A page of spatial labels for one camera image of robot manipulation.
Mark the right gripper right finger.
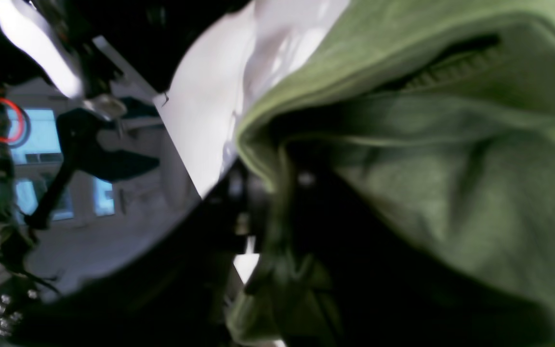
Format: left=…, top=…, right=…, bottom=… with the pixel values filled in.
left=258, top=145, right=555, bottom=347

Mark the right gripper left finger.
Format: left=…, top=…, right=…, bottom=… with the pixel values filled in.
left=8, top=160, right=251, bottom=347

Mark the green T-shirt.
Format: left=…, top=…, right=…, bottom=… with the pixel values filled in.
left=227, top=0, right=555, bottom=347

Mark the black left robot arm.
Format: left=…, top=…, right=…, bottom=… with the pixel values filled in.
left=0, top=0, right=248, bottom=347

